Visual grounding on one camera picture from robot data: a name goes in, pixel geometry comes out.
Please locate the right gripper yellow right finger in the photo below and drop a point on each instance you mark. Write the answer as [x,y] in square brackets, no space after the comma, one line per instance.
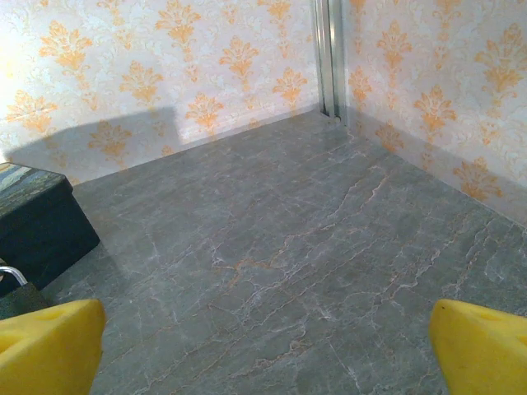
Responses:
[481,354]

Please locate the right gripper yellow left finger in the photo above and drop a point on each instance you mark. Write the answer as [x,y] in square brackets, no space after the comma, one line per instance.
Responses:
[45,349]

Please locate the black box with painting print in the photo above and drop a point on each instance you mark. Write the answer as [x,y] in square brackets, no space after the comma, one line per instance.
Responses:
[39,226]

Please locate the aluminium corner post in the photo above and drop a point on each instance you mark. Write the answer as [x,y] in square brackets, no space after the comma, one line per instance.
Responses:
[329,57]

